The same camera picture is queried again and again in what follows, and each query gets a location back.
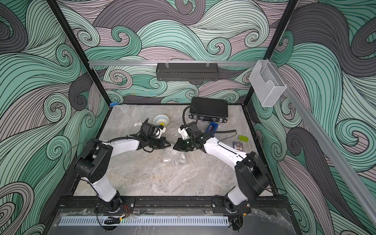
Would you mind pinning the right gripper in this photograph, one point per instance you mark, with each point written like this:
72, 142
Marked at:
180, 144

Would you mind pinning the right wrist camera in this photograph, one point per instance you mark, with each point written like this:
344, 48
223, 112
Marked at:
183, 132

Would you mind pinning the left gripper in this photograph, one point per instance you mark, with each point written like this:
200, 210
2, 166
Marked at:
162, 140

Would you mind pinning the white slotted cable duct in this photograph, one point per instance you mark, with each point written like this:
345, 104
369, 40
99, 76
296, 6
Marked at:
147, 221

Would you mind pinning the black hard case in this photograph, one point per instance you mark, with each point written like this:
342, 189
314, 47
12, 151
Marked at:
208, 110

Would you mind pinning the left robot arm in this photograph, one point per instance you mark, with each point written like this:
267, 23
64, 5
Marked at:
93, 162

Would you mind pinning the aluminium rail right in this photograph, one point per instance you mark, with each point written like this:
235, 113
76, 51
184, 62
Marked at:
360, 191

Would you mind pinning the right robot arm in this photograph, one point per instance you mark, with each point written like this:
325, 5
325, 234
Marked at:
251, 173

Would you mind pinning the blue corner clip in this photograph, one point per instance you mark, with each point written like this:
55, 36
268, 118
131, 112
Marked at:
113, 104

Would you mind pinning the green sticky note pad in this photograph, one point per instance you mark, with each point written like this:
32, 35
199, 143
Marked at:
243, 138

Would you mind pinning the clear bubble wrap sheet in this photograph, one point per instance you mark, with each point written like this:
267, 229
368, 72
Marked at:
146, 174

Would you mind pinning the small patterned card box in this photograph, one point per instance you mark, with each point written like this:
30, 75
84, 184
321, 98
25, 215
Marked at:
238, 146

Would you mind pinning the yellow patterned ceramic bowl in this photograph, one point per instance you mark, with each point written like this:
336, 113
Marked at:
161, 119

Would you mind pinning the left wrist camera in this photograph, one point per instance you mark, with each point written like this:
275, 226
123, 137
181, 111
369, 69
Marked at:
161, 131

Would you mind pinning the aluminium rail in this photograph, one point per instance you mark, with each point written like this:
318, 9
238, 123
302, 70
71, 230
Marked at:
360, 191
94, 63

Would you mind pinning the aluminium rail back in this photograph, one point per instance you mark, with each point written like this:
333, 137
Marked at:
94, 63

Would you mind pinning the blue tape dispenser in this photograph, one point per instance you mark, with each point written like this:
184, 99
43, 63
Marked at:
212, 128

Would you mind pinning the clear acrylic wall holder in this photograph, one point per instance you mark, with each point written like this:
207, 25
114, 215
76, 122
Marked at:
267, 82

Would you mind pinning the blue patterned ceramic bowl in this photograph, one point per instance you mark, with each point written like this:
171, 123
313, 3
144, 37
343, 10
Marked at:
173, 157

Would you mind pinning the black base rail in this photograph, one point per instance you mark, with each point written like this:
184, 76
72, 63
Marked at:
216, 204

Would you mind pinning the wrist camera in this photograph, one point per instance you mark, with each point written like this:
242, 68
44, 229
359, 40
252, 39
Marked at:
161, 131
183, 132

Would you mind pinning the black perforated wall tray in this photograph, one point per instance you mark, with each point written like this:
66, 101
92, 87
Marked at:
187, 72

